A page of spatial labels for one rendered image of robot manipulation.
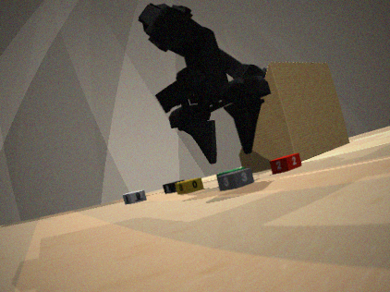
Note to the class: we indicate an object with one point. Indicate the red block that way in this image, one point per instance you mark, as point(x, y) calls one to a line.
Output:
point(285, 163)

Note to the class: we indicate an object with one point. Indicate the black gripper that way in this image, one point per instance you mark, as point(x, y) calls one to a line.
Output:
point(240, 97)

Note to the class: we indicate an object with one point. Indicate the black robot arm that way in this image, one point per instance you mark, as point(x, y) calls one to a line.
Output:
point(172, 28)

